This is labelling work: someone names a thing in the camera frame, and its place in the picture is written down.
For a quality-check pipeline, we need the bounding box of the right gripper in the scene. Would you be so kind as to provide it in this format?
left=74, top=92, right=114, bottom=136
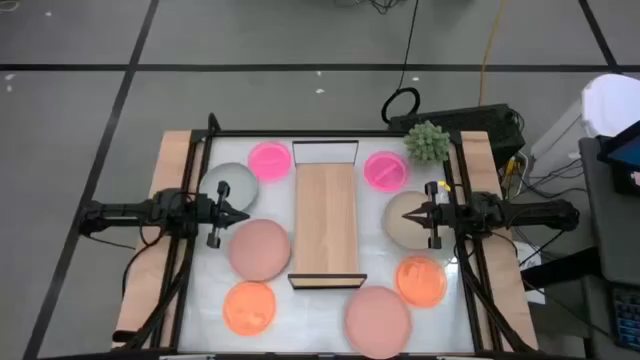
left=401, top=180, right=482, bottom=250

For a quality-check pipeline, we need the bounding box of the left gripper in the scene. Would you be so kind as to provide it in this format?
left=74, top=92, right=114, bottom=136
left=195, top=180, right=250, bottom=250

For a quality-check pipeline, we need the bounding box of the beige plate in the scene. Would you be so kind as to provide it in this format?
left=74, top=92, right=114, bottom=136
left=382, top=190, right=452, bottom=251

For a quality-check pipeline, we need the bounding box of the grey-green plate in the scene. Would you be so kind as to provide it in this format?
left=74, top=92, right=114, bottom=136
left=198, top=162, right=260, bottom=214

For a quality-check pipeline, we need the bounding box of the dusty pink plate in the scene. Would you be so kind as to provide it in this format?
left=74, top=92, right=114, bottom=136
left=343, top=285, right=414, bottom=360
left=227, top=218, right=292, bottom=283

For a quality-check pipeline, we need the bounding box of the pink transparent plate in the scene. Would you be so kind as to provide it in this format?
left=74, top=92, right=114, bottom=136
left=247, top=141, right=293, bottom=184
left=363, top=150, right=410, bottom=194

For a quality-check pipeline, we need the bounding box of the orange transparent plate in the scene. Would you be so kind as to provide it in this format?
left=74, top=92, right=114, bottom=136
left=222, top=280, right=278, bottom=337
left=394, top=255, right=449, bottom=309

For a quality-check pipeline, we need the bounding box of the wooden shelf with black legs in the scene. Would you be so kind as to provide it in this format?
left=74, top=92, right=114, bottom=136
left=287, top=139, right=369, bottom=291

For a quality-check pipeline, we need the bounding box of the green succulent plant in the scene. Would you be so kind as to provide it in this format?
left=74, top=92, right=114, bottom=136
left=403, top=120, right=451, bottom=165

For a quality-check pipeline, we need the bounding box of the black computer case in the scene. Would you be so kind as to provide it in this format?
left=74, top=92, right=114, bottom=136
left=388, top=103, right=527, bottom=169

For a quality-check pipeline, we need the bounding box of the white paper sheet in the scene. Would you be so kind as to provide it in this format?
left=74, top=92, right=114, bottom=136
left=513, top=239, right=547, bottom=306

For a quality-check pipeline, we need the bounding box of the grey desk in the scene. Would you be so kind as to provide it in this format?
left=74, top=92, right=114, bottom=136
left=578, top=135, right=640, bottom=287

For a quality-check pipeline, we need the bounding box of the blue screen device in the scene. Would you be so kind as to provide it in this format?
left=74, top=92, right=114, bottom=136
left=597, top=119, right=640, bottom=197

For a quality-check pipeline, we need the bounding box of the white round object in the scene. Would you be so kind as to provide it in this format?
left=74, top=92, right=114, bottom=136
left=580, top=73, right=640, bottom=139

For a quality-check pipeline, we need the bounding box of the dark keyboard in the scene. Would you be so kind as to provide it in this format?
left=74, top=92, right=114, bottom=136
left=611, top=287, right=640, bottom=352

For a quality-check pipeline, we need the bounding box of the black metal frame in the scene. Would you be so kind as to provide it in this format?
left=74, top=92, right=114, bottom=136
left=112, top=112, right=539, bottom=360

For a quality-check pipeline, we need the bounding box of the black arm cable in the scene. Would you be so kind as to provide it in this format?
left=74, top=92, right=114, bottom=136
left=121, top=227, right=169, bottom=301

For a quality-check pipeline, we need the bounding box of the black floor cable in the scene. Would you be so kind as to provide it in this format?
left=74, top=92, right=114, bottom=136
left=380, top=0, right=422, bottom=126

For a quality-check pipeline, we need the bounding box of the yellow floor cable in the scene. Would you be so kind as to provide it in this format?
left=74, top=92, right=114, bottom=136
left=478, top=0, right=509, bottom=107

